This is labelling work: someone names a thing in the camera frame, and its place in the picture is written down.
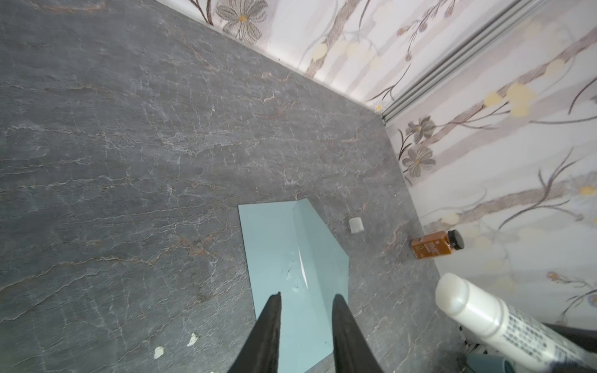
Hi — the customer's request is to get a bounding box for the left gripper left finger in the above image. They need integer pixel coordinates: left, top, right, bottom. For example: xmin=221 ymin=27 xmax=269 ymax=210
xmin=229 ymin=292 xmax=282 ymax=373

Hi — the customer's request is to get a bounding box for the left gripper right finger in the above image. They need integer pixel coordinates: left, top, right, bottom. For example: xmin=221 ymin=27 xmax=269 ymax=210
xmin=332 ymin=294 xmax=382 ymax=373

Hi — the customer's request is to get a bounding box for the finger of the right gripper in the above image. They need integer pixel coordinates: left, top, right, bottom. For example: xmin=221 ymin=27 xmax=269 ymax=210
xmin=544 ymin=323 xmax=597 ymax=354

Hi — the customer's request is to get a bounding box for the white glue stick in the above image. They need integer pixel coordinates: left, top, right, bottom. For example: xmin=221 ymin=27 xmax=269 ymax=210
xmin=435 ymin=273 xmax=596 ymax=372

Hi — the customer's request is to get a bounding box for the light green envelope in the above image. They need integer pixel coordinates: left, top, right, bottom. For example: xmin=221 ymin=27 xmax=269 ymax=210
xmin=239 ymin=199 xmax=349 ymax=372

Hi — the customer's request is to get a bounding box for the translucent glue stick cap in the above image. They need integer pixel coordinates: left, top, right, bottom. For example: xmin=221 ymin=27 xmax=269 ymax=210
xmin=348 ymin=217 xmax=365 ymax=234

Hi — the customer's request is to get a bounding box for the teal ceramic mug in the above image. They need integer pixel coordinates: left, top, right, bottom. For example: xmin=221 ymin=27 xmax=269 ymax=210
xmin=465 ymin=354 xmax=516 ymax=373

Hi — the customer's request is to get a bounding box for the amber bottle black cap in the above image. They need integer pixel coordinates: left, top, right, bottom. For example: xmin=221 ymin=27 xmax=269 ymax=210
xmin=410 ymin=229 xmax=465 ymax=259

